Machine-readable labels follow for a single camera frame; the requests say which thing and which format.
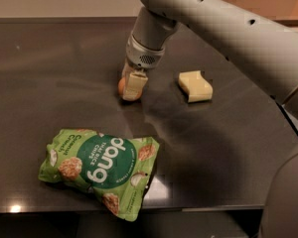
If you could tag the silver grey gripper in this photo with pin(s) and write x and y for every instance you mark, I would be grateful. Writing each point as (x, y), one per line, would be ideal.
(143, 57)

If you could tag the yellow sponge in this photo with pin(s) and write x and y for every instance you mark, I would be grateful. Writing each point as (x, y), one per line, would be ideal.
(195, 86)

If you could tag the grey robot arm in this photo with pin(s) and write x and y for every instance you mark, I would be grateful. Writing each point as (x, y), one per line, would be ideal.
(265, 51)

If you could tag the orange fruit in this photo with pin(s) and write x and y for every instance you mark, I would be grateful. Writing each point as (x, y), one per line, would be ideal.
(122, 87)

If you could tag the green rice chip bag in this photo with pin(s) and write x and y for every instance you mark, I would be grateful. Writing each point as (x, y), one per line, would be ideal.
(117, 171)

